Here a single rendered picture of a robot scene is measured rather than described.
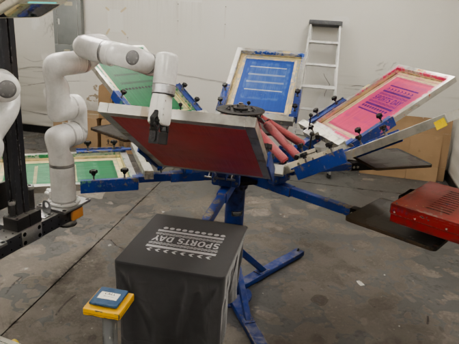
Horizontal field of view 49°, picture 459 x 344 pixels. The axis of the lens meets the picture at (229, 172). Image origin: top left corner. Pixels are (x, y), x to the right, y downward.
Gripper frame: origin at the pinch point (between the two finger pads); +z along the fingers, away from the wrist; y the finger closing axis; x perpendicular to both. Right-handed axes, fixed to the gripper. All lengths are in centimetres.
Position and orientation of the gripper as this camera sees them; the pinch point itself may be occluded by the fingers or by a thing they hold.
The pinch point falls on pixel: (158, 140)
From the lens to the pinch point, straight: 167.1
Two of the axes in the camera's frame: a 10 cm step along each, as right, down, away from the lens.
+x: 9.8, 1.2, -1.8
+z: -1.1, 9.9, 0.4
